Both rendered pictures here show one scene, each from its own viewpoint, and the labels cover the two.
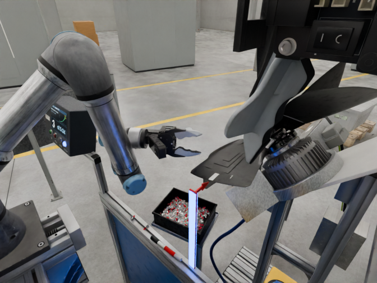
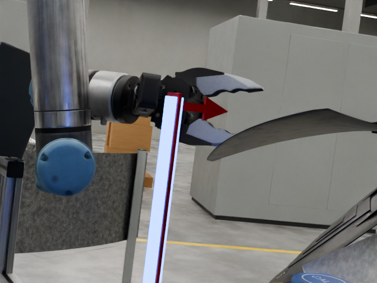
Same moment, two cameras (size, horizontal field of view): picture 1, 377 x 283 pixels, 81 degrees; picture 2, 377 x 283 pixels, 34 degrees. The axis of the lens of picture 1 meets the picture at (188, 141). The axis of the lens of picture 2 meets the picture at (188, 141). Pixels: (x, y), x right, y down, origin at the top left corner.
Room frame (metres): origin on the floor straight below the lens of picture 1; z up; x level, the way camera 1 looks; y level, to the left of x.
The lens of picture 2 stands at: (-0.16, -0.22, 1.18)
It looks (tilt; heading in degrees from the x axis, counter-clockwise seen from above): 3 degrees down; 18
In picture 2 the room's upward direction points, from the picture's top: 7 degrees clockwise
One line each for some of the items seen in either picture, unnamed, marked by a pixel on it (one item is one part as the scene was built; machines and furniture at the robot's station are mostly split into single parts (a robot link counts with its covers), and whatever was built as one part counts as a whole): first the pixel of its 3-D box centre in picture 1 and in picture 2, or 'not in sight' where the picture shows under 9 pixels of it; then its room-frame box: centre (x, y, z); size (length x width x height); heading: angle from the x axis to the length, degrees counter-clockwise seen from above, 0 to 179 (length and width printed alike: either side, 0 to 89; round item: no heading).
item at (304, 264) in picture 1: (293, 258); not in sight; (0.62, -0.50, 0.56); 0.19 x 0.04 x 0.04; 48
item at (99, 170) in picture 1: (100, 174); (8, 215); (0.76, 0.39, 0.96); 0.03 x 0.03 x 0.20; 48
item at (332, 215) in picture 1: (337, 237); not in sight; (0.61, -0.65, 0.73); 0.15 x 0.09 x 0.22; 48
